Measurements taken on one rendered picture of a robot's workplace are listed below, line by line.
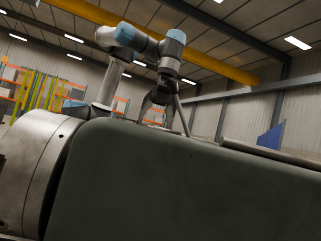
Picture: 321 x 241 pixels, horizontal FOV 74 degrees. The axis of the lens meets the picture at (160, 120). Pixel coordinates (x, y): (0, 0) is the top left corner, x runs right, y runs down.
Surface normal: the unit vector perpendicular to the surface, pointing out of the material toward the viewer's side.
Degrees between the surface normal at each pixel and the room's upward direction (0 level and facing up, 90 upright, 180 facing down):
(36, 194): 92
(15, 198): 99
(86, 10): 90
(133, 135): 81
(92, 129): 83
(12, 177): 85
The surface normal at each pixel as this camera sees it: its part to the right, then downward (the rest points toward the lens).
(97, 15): 0.35, 0.00
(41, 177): 0.15, -0.21
